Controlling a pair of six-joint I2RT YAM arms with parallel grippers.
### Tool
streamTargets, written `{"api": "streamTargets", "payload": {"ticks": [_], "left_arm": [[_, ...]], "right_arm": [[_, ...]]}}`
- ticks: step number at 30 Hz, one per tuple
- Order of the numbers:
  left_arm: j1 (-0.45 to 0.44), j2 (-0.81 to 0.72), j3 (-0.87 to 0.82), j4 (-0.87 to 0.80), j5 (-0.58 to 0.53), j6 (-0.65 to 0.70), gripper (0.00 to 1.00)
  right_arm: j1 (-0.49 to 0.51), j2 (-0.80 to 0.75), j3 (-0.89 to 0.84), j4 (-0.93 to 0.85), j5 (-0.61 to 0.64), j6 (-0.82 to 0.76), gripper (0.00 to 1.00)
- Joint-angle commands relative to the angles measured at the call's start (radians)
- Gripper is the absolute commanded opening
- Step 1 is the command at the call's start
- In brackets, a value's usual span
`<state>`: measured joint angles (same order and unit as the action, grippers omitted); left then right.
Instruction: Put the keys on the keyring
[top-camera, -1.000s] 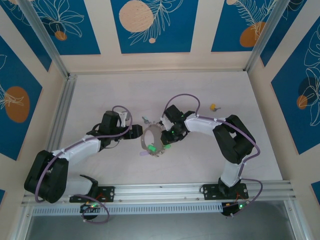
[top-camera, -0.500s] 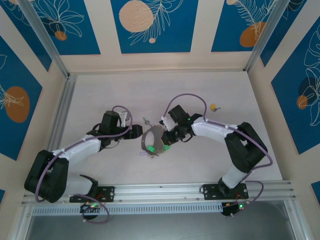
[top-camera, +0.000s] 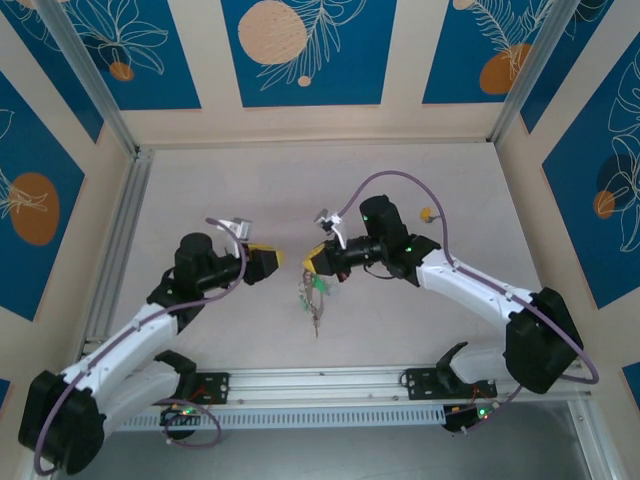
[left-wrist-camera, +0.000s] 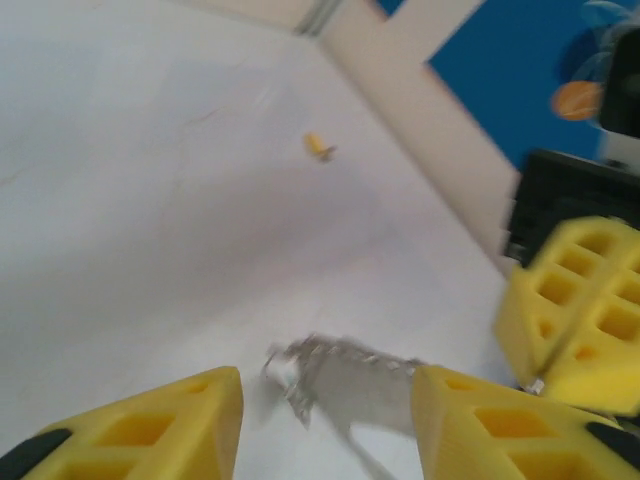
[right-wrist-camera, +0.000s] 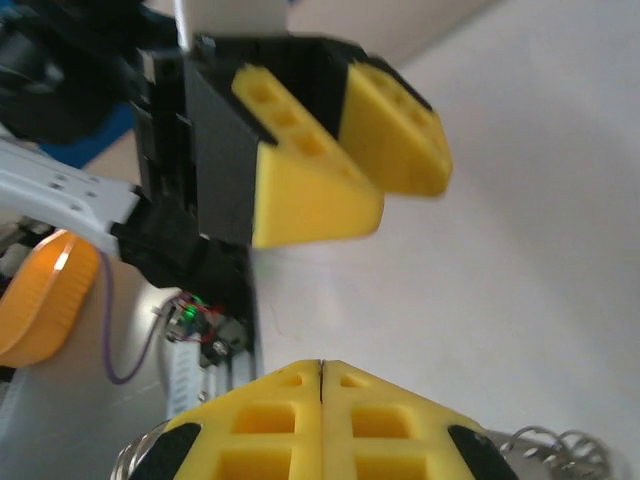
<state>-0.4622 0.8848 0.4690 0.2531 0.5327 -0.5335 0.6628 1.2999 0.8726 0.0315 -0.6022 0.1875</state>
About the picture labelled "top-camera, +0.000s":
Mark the black controller board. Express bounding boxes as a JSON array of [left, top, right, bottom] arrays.
[[443, 403, 496, 438], [158, 405, 199, 442]]

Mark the aluminium side rail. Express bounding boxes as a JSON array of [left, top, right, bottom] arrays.
[[82, 149, 154, 352]]

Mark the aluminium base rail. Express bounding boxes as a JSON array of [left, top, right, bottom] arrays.
[[197, 367, 594, 404]]

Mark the slotted grey cable duct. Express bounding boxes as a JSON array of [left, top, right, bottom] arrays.
[[118, 405, 447, 432]]

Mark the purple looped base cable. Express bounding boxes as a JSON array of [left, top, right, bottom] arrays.
[[162, 399, 223, 450]]

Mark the aluminium frame post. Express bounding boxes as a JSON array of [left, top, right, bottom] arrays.
[[488, 0, 576, 145], [37, 0, 139, 157]]

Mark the aluminium corner post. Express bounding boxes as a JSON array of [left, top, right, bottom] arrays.
[[568, 394, 617, 480]]

